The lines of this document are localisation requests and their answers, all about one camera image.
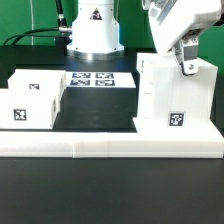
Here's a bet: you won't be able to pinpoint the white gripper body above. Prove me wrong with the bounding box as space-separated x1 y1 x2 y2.
141 0 224 54

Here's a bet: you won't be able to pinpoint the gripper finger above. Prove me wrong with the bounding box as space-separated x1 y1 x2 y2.
172 35 199 76

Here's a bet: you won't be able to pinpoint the white drawer cabinet box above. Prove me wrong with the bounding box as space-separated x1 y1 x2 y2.
134 53 217 132

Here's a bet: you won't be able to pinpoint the white front drawer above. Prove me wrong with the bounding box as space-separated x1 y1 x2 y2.
0 89 59 129

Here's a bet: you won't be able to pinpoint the white drawer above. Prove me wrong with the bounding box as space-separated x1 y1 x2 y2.
0 89 59 129
8 69 66 99

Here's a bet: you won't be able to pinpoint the white rear drawer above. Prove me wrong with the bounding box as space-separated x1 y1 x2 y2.
8 69 66 99

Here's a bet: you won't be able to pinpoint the white fiducial marker sheet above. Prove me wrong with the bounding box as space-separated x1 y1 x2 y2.
66 71 136 88

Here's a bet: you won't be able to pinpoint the white L-shaped fence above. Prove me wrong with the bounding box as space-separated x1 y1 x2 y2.
0 125 224 158

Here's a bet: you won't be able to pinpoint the black cable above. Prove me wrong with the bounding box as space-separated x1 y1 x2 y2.
2 0 73 47

